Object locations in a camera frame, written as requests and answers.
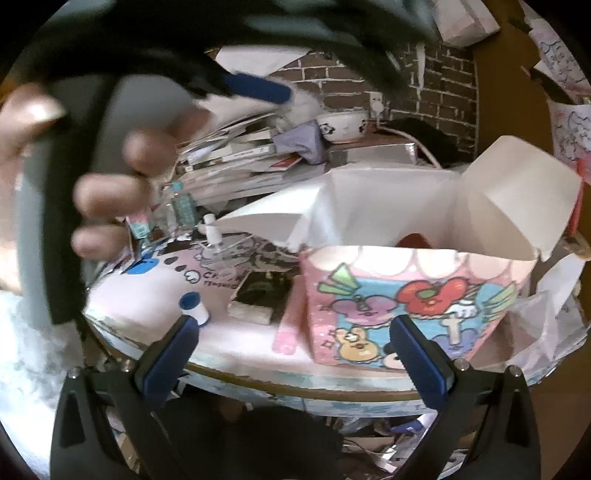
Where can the blue plastic tag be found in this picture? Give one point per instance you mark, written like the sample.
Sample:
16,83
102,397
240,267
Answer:
143,266

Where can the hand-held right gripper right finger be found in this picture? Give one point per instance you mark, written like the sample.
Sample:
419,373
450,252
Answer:
418,364

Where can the person's left hand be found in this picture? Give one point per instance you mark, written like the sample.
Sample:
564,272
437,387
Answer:
111,194

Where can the black cloth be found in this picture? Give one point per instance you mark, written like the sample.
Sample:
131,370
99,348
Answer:
429,138

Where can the clear spray bottle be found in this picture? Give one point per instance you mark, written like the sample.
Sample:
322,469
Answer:
210,226

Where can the white plastic bag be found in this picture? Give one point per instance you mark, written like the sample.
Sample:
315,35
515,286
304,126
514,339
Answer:
549,314

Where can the white wall outlet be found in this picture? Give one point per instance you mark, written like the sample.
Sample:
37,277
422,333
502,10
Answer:
376,102

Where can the white paper sheet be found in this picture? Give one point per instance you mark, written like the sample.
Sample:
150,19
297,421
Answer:
258,57

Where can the small teal printed box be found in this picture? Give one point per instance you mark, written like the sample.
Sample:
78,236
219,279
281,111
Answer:
141,226

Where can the pink cartoon cardboard box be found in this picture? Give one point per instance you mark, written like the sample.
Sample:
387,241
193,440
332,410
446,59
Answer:
369,314

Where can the water bottle with teal label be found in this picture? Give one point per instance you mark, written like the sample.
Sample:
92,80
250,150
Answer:
178,207

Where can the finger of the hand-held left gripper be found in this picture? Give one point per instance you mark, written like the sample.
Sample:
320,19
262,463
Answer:
258,87

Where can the purple cloth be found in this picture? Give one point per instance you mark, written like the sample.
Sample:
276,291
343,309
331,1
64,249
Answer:
300,141

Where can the cartoon printed paper bag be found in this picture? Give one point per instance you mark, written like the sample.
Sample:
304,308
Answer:
554,60
570,129

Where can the blue capped white tube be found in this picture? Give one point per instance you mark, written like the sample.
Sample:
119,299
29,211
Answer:
189,302

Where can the white panda bowl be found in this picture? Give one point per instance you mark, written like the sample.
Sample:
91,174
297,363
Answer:
341,124

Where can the white hanging paper bag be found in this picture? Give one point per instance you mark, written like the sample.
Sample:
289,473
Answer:
466,23

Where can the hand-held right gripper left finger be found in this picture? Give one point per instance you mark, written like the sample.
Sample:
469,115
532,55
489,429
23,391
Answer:
168,355

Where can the pink stick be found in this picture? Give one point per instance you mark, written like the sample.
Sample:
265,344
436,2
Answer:
286,339

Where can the red round object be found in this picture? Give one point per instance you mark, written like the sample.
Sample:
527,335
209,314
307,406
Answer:
413,240

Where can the pink printed desk mat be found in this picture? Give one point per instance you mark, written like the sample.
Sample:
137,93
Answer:
138,314

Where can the stack of books and papers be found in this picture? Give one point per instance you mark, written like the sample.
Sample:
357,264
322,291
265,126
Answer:
240,152

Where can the dark square case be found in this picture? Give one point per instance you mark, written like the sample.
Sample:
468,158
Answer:
256,290

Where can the brown cardboard box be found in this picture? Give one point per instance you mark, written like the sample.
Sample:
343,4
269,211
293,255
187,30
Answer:
378,154

